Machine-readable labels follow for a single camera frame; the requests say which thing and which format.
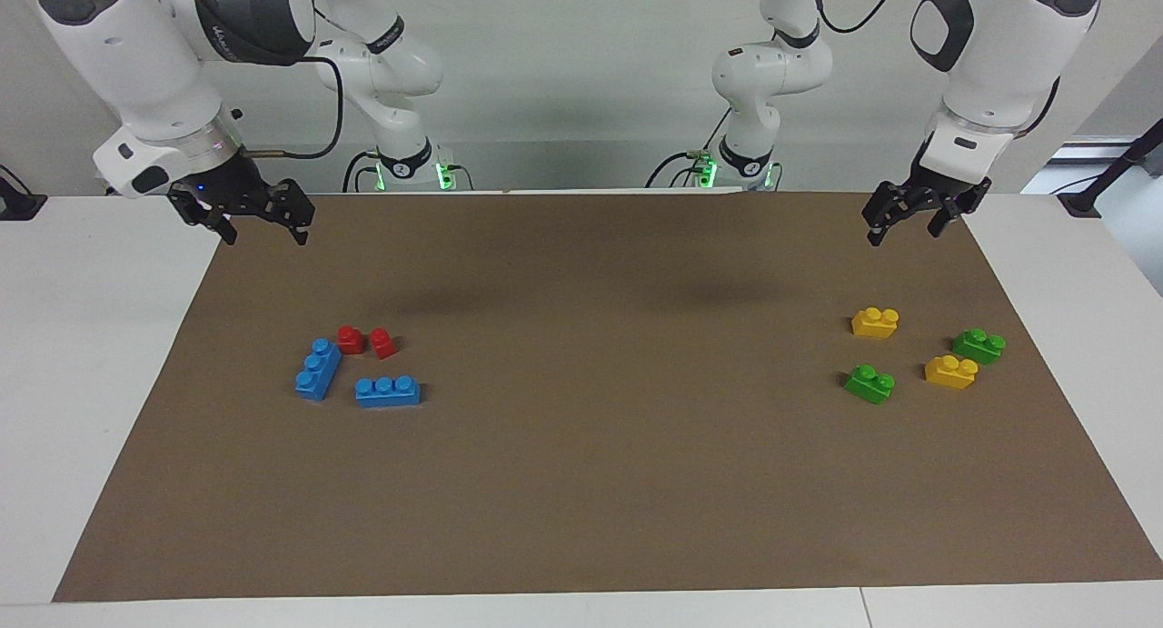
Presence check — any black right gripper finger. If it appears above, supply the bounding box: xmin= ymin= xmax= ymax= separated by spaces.
xmin=267 ymin=179 xmax=317 ymax=246
xmin=167 ymin=186 xmax=240 ymax=248

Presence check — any blue three-stud toy block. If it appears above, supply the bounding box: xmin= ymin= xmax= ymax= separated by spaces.
xmin=294 ymin=337 xmax=344 ymax=403
xmin=353 ymin=374 xmax=423 ymax=410

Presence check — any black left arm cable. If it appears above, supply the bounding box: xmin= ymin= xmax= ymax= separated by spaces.
xmin=811 ymin=0 xmax=1124 ymax=140

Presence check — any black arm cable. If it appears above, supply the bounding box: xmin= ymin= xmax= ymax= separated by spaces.
xmin=238 ymin=54 xmax=345 ymax=162
xmin=811 ymin=0 xmax=1124 ymax=140

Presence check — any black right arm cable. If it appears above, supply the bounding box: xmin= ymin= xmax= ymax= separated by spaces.
xmin=238 ymin=54 xmax=345 ymax=162

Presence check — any black base cable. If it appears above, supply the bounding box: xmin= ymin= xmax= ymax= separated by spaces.
xmin=644 ymin=108 xmax=733 ymax=190
xmin=342 ymin=149 xmax=384 ymax=194

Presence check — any brown paper table mat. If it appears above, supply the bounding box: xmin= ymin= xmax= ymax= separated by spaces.
xmin=52 ymin=190 xmax=1163 ymax=604

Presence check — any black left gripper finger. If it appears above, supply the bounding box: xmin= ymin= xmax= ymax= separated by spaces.
xmin=860 ymin=180 xmax=910 ymax=248
xmin=928 ymin=177 xmax=994 ymax=239

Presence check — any yellow two-stud toy block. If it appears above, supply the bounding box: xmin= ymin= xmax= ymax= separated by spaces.
xmin=850 ymin=306 xmax=901 ymax=341
xmin=923 ymin=354 xmax=980 ymax=392

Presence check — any black slanted stand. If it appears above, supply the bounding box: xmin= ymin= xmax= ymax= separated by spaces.
xmin=1058 ymin=117 xmax=1163 ymax=219

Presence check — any green two-stud toy block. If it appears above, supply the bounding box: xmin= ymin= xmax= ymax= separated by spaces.
xmin=843 ymin=364 xmax=897 ymax=406
xmin=951 ymin=327 xmax=1008 ymax=367

